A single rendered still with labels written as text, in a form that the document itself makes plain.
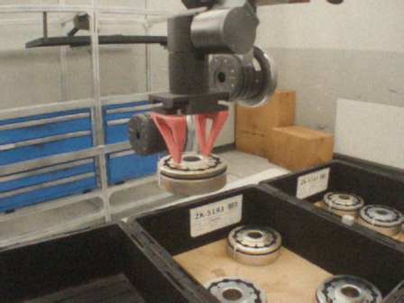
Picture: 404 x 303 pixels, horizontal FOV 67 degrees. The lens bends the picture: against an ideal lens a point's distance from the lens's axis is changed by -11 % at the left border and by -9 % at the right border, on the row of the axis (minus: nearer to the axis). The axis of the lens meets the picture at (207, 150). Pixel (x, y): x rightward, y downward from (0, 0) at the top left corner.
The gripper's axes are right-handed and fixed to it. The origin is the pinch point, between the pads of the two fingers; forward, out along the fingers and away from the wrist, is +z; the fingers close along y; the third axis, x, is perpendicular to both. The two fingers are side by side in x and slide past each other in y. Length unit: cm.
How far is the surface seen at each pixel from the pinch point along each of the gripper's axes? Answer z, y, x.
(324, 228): 14.8, 20.0, -10.7
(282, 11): -65, 300, 255
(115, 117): 28, 54, 181
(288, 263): 22.7, 16.1, -6.5
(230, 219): 18.6, 14.0, 8.0
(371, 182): 16, 50, -4
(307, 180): 16.0, 37.9, 7.6
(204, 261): 22.4, 4.1, 3.4
